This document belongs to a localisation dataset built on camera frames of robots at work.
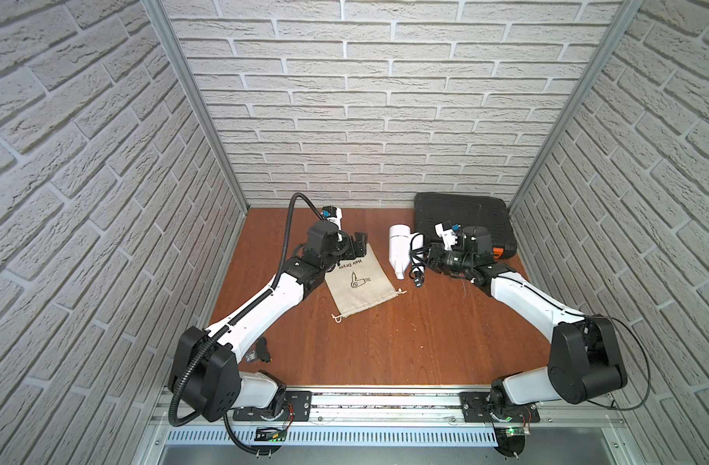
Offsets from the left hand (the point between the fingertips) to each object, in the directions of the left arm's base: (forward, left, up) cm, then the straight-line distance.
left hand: (360, 232), depth 80 cm
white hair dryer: (-1, -14, -5) cm, 15 cm away
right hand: (-4, -17, -6) cm, 18 cm away
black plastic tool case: (+31, -45, -22) cm, 59 cm away
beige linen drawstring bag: (-3, 0, -25) cm, 25 cm away
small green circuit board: (-45, +22, -27) cm, 57 cm away
